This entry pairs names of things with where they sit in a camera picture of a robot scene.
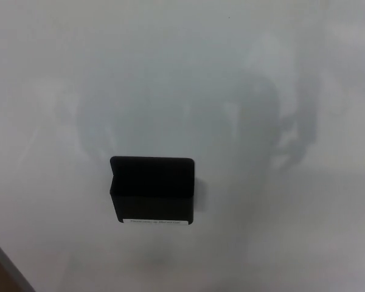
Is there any white magnetic whiteboard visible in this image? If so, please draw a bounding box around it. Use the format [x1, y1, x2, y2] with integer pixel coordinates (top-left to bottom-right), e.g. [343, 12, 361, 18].
[0, 0, 365, 292]

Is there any black magnetic marker holder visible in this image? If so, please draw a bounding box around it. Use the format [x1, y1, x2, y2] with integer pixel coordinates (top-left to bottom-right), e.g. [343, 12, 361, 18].
[109, 156, 196, 226]

